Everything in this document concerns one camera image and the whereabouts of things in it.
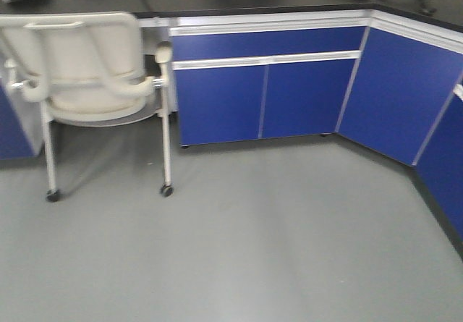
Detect beige rolling chair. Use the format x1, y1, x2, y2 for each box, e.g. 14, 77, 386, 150
1, 12, 174, 202

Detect blue corner cabinets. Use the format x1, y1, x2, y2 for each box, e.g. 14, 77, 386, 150
0, 9, 463, 250

